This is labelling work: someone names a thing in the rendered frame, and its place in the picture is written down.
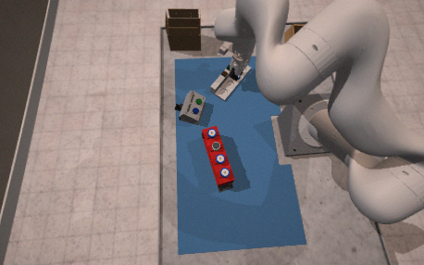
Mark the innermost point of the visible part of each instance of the open brown cardboard box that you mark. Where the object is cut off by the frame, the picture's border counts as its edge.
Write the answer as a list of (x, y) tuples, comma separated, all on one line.
[(292, 31)]

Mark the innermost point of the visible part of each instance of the red rectangular block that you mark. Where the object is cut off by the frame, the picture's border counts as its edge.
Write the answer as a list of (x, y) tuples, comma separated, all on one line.
[(212, 157)]

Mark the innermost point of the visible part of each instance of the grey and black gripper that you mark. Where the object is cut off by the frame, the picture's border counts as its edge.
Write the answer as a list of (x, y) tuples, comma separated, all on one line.
[(238, 68)]

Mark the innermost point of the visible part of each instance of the beige tray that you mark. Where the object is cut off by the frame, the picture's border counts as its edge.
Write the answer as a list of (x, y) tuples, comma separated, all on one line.
[(224, 85)]

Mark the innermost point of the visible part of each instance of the grey metal bracket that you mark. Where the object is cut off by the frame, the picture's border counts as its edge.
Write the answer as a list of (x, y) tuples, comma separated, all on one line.
[(226, 187)]

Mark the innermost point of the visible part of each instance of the grey threaded tube neck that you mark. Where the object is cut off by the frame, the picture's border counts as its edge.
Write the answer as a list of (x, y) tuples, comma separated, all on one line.
[(216, 145)]

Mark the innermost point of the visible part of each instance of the blue flat mat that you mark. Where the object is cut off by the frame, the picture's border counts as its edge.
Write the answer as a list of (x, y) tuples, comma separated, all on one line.
[(262, 209)]

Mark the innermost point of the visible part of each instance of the grey control panel with two buttons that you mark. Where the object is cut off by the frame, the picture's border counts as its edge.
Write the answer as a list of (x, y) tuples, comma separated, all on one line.
[(192, 108)]

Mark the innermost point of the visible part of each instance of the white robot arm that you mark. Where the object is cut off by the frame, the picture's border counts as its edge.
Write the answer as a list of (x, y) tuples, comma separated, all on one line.
[(350, 37)]

